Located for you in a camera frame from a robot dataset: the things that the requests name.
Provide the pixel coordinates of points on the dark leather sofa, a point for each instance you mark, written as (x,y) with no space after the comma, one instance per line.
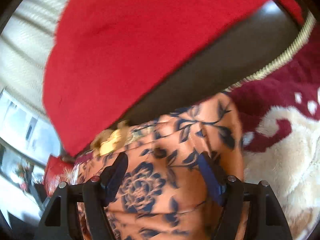
(246,47)

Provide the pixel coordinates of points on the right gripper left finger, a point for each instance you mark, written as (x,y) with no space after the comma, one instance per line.
(60,219)

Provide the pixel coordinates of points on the beige dotted curtain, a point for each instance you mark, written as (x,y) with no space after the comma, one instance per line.
(26,42)

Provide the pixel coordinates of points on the orange floral blouse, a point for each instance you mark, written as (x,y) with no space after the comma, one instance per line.
(163,195)

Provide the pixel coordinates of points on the white refrigerator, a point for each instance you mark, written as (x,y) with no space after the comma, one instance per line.
(26,131)

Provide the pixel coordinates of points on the floral plush bed blanket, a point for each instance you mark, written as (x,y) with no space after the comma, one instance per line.
(279,111)

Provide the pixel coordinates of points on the red blanket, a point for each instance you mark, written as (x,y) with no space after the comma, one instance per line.
(108,54)

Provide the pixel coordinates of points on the red snack box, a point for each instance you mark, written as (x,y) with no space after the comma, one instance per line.
(56,172)

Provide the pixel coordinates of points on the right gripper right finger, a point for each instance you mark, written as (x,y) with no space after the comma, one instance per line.
(266,219)

